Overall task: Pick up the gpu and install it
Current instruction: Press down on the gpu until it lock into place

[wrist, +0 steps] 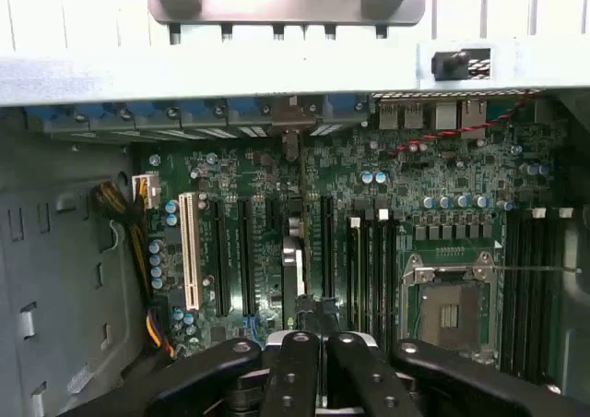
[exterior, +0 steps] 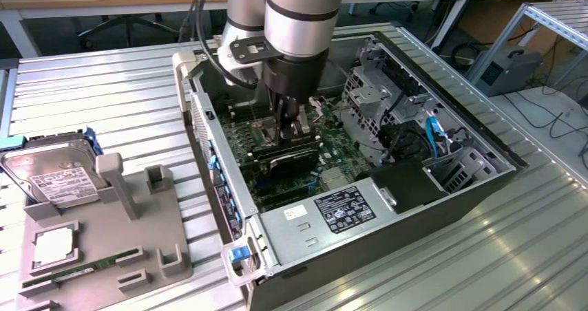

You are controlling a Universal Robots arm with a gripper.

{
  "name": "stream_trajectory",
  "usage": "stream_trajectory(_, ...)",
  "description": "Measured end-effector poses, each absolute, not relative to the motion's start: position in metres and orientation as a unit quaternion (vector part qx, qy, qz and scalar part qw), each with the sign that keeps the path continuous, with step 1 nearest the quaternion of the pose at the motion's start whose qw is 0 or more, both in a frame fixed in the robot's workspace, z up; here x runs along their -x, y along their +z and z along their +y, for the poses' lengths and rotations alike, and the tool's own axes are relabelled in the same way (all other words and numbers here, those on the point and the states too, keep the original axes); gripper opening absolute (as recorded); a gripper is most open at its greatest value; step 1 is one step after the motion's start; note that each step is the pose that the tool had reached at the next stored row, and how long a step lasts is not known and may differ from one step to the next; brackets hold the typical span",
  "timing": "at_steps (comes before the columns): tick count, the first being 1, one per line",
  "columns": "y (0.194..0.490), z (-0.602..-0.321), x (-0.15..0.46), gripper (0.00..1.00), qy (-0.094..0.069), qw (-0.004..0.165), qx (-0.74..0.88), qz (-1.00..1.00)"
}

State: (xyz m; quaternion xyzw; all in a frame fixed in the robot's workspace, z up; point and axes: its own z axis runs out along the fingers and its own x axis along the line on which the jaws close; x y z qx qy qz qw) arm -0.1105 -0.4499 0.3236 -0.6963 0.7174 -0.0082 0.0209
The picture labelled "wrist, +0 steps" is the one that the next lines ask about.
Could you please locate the CPU socket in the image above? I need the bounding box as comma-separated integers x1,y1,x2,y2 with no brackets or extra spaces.
400,249,502,367

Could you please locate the black RAM slot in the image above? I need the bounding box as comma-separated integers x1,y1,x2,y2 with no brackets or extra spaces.
518,213,531,379
532,208,549,381
375,208,391,340
504,213,518,376
389,216,401,342
554,208,575,384
363,216,377,338

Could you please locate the long black expansion slot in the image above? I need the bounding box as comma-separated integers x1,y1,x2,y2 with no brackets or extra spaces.
320,195,336,298
209,197,231,319
237,197,258,340

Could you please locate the white PCI expansion slot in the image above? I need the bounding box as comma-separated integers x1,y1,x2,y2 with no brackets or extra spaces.
178,192,204,311

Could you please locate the RAM stick with sticker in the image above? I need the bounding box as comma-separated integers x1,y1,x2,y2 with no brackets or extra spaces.
346,216,363,335

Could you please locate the thin metal locking lever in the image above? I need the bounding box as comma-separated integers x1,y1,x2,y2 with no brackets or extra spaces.
495,263,583,274

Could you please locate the short black expansion slot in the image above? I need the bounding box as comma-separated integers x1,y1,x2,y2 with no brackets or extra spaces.
265,197,280,232

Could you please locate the white power connector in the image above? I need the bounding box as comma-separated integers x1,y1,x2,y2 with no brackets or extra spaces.
131,173,162,210

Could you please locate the open black PC case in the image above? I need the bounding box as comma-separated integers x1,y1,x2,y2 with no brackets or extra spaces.
0,38,590,417

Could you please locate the green motherboard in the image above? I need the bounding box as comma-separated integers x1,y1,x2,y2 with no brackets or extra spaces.
131,130,582,381

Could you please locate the silver ethernet port block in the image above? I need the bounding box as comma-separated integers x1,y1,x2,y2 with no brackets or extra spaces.
460,98,489,140

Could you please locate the plain silver port block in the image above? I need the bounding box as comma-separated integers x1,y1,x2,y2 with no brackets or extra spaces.
432,102,457,130

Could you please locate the silver USB port block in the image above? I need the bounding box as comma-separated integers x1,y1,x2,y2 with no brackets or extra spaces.
378,102,400,130
403,102,425,130

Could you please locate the grey parts rack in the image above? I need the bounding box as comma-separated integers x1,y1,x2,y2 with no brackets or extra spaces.
146,0,428,45

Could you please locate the coloured power wire bundle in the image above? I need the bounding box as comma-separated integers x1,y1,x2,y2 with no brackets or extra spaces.
145,296,181,361

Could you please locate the braided black yellow cable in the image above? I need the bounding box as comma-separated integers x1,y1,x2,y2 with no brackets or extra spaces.
91,181,153,303

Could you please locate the red black twisted wire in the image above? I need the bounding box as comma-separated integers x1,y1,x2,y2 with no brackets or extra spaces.
396,104,539,153

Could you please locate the black intrusion switch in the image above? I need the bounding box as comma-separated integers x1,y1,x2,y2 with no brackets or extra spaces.
431,50,472,80

